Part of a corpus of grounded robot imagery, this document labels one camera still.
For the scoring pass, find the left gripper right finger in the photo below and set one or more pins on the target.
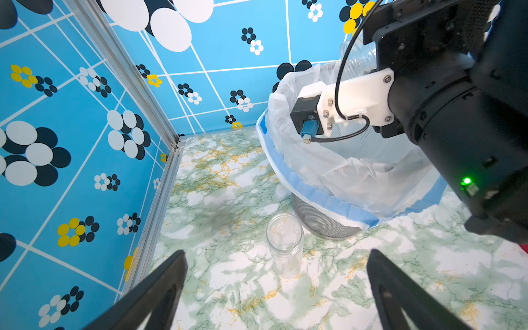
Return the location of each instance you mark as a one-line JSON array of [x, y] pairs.
[[398, 299]]

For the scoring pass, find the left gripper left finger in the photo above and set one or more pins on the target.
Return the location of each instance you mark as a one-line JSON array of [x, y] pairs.
[[153, 301]]

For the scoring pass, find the clear plastic jar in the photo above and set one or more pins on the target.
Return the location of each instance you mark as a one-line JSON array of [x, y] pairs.
[[285, 238]]

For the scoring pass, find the red-lid jar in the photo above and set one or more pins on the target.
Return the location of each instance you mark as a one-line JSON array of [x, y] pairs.
[[361, 61]]

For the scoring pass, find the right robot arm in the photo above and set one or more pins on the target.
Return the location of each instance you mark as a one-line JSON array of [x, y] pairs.
[[460, 94]]

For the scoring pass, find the grey trash bin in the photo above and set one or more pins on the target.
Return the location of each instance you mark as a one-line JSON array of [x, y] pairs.
[[320, 224]]

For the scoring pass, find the white bin liner bag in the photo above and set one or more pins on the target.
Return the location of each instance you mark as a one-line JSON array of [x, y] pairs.
[[360, 182]]

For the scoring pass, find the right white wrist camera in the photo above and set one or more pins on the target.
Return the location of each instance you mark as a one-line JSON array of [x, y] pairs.
[[320, 108]]

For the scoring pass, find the left aluminium corner post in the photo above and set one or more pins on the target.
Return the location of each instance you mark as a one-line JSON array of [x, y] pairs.
[[93, 22]]

